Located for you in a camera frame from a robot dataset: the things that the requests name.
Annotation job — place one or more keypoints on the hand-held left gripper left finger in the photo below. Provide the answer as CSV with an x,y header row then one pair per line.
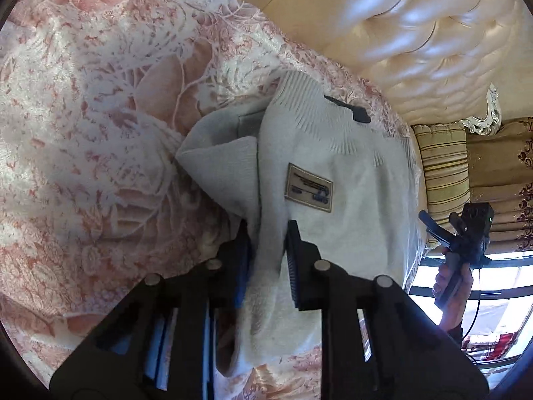
x,y
239,283

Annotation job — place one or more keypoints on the brown embroidered curtain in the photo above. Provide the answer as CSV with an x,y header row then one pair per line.
x,y
504,175

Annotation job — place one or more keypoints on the person's right hand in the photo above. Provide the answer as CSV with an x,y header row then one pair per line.
x,y
460,300

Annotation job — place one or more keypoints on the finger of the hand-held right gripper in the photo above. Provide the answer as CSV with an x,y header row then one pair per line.
x,y
435,229
456,221

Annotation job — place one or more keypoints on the pink floral blanket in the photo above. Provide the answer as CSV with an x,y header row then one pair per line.
x,y
104,133

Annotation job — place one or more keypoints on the window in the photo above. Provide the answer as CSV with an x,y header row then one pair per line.
x,y
499,296

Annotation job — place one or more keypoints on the grey knit sweater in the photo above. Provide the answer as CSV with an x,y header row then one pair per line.
x,y
358,216

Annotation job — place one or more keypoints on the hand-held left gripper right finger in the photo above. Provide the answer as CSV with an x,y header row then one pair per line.
x,y
293,266

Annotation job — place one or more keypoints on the cream tufted leather headboard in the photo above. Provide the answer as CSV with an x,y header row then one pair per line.
x,y
416,29

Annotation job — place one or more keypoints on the striped pillow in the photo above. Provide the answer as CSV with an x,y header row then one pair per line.
x,y
445,175

